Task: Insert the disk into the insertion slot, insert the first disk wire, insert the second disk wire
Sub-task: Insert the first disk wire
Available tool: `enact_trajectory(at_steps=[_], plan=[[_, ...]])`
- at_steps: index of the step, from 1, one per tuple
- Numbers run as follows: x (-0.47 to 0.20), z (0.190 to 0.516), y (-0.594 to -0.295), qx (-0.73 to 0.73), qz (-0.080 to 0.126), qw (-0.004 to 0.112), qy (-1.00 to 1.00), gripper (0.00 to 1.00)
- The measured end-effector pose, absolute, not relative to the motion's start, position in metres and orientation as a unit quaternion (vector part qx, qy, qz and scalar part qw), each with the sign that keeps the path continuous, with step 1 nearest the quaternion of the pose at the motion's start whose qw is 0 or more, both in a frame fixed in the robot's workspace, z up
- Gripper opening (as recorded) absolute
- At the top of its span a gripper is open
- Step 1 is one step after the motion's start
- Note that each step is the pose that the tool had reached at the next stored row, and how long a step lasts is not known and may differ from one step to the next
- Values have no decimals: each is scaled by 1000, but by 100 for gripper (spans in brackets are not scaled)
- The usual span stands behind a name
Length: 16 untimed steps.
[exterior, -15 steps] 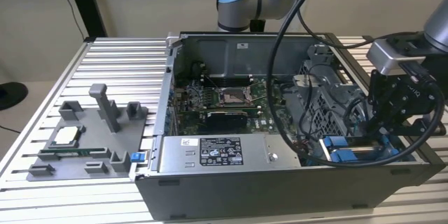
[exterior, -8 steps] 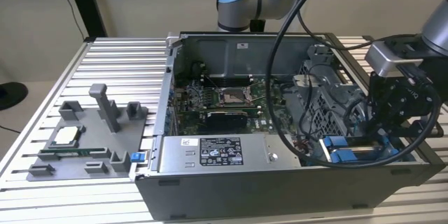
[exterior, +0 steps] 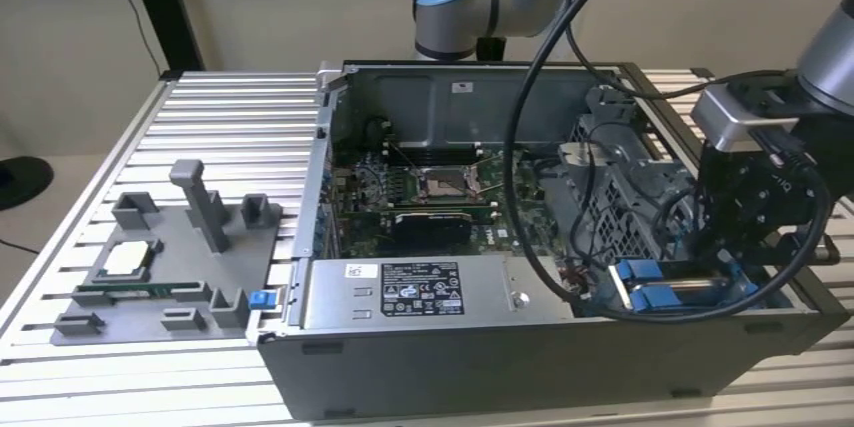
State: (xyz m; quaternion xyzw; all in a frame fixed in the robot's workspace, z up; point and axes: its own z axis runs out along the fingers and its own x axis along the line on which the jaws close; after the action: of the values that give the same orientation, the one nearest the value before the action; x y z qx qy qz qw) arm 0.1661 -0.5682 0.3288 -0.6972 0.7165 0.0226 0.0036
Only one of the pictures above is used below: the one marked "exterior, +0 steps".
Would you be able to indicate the hard disk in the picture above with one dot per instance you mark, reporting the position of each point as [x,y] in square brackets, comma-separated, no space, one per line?
[641,271]

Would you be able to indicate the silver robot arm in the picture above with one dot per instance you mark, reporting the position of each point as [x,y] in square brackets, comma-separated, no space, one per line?
[460,22]

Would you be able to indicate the black RAM slot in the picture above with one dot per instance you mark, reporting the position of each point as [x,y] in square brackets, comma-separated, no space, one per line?
[434,148]
[434,145]
[434,154]
[434,151]
[440,199]

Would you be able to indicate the perforated grey drive cage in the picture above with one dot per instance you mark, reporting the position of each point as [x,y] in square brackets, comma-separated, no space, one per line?
[621,207]

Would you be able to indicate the green motherboard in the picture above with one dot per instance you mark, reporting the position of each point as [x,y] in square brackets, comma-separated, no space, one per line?
[500,187]

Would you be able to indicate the CPU socket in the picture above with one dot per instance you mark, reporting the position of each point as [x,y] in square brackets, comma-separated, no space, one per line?
[443,182]

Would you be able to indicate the black graphics card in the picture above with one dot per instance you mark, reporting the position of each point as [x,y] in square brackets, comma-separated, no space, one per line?
[434,232]

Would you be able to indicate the black and grey PC case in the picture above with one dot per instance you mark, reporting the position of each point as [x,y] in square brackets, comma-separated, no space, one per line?
[467,372]

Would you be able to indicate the silver power supply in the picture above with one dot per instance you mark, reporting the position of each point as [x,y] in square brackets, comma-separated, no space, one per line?
[334,297]

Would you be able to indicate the small blue block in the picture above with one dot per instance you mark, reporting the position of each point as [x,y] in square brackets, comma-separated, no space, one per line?
[260,299]

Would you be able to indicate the grey parts rack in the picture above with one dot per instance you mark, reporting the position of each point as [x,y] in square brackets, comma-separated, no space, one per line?
[174,297]

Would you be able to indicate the green RAM stick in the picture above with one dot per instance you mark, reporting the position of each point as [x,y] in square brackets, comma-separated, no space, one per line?
[153,291]

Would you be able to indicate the silver CPU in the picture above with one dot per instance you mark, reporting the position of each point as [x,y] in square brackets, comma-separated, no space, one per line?
[127,257]

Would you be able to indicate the black round stand base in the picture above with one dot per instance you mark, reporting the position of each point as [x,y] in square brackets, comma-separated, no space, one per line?
[20,182]

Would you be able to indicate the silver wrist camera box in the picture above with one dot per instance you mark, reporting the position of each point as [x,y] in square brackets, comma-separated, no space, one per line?
[727,119]

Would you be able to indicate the black vertical post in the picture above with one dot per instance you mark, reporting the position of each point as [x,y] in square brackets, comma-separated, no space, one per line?
[167,7]

